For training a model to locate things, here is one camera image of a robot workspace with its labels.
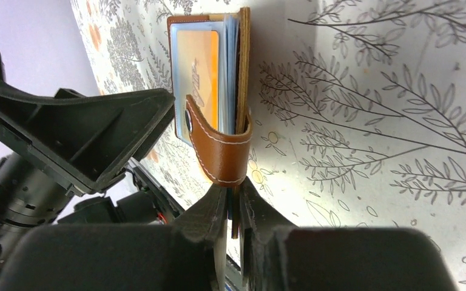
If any gold VIP credit card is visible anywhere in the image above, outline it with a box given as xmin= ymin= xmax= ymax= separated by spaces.
xmin=175 ymin=30 xmax=220 ymax=136

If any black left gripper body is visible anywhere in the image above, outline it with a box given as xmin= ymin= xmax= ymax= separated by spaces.
xmin=0 ymin=128 xmax=77 ymax=278

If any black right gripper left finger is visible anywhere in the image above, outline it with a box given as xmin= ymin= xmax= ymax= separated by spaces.
xmin=171 ymin=185 xmax=228 ymax=290

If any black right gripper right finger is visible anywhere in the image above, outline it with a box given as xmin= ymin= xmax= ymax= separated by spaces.
xmin=239 ymin=178 xmax=294 ymax=290

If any brown leather card holder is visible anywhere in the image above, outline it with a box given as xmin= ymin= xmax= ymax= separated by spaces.
xmin=167 ymin=7 xmax=253 ymax=238

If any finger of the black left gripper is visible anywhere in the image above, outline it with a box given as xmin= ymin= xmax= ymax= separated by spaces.
xmin=0 ymin=54 xmax=174 ymax=196

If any floral table mat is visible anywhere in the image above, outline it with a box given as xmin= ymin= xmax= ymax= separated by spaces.
xmin=70 ymin=1 xmax=466 ymax=290

